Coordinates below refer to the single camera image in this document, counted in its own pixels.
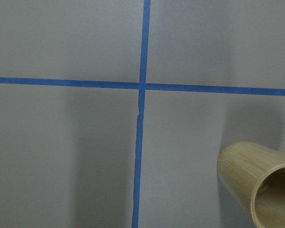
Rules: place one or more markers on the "tan wooden chopstick cup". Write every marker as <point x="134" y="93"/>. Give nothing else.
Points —
<point x="255" y="177"/>

